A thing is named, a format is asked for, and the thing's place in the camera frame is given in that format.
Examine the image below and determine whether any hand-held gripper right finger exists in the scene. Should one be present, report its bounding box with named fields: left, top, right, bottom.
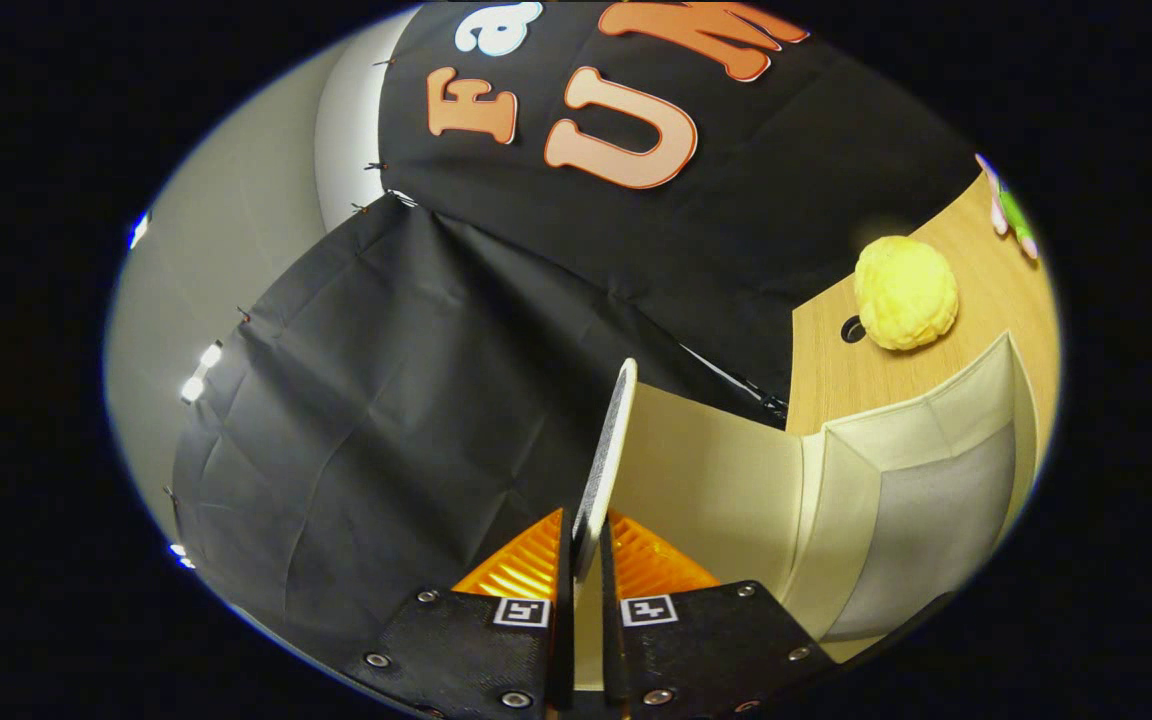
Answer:
left=598, top=508, right=837, bottom=719

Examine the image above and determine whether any green and pink plush toy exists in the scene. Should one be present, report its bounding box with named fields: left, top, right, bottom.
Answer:
left=974, top=152, right=1040, bottom=262

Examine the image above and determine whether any black backdrop cloth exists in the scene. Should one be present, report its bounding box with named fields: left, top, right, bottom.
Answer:
left=171, top=0, right=982, bottom=666

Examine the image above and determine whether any yellow bun-shaped plush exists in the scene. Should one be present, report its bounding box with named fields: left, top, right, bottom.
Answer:
left=853, top=235, right=961, bottom=352

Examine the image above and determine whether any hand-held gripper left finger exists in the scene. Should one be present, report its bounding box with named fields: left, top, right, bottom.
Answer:
left=341, top=508, right=574, bottom=720

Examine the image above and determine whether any cream fabric storage box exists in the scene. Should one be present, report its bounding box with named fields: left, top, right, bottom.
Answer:
left=572, top=332, right=1039, bottom=693

